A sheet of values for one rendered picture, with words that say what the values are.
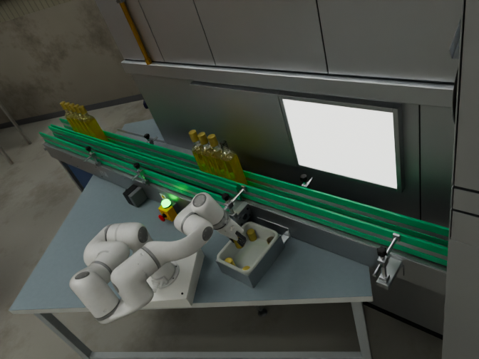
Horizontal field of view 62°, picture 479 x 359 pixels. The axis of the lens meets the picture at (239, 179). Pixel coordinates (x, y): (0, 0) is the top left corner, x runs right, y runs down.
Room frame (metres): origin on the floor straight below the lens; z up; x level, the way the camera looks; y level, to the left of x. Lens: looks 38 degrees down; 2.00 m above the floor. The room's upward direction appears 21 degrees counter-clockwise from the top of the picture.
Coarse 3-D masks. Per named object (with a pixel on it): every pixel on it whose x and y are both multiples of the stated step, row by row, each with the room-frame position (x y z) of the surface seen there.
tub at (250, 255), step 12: (252, 228) 1.20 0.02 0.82; (264, 228) 1.15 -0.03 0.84; (264, 240) 1.15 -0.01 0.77; (228, 252) 1.12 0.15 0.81; (240, 252) 1.14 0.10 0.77; (252, 252) 1.11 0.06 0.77; (264, 252) 1.03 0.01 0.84; (228, 264) 1.04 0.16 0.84; (240, 264) 1.08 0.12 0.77; (252, 264) 0.99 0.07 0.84
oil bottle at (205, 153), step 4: (208, 148) 1.47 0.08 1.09; (204, 152) 1.46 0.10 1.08; (208, 152) 1.45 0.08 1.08; (204, 156) 1.47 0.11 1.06; (208, 156) 1.45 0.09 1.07; (204, 160) 1.48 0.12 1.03; (208, 160) 1.45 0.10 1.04; (208, 164) 1.46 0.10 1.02; (212, 164) 1.45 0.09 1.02; (208, 168) 1.47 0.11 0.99; (212, 168) 1.45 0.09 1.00; (212, 172) 1.46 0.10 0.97; (216, 172) 1.45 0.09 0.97
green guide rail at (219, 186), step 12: (60, 132) 2.56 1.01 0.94; (84, 144) 2.34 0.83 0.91; (96, 144) 2.19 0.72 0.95; (120, 156) 2.01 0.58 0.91; (132, 156) 1.91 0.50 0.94; (156, 168) 1.76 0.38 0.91; (168, 168) 1.66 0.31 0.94; (180, 168) 1.59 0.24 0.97; (192, 180) 1.54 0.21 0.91; (204, 180) 1.47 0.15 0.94; (216, 180) 1.40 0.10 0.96; (228, 192) 1.36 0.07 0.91
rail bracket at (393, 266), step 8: (400, 240) 0.78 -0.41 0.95; (384, 248) 0.73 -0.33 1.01; (392, 248) 0.76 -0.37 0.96; (384, 256) 0.72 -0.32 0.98; (384, 264) 0.71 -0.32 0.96; (392, 264) 0.77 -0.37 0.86; (400, 264) 0.76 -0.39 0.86; (376, 272) 0.69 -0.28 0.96; (384, 272) 0.72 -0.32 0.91; (392, 272) 0.74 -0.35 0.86; (400, 272) 0.77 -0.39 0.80; (384, 280) 0.71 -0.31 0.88; (392, 280) 0.72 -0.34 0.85
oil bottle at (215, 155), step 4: (220, 148) 1.43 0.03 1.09; (212, 152) 1.43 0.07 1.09; (216, 152) 1.42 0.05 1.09; (220, 152) 1.41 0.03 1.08; (212, 156) 1.43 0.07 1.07; (216, 156) 1.41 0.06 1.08; (212, 160) 1.43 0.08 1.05; (216, 160) 1.41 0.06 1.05; (220, 160) 1.40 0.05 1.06; (216, 164) 1.42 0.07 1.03; (220, 164) 1.40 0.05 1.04; (216, 168) 1.43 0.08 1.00; (220, 168) 1.41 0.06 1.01; (220, 172) 1.42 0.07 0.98; (224, 172) 1.40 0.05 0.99; (220, 176) 1.43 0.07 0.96; (224, 176) 1.41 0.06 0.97
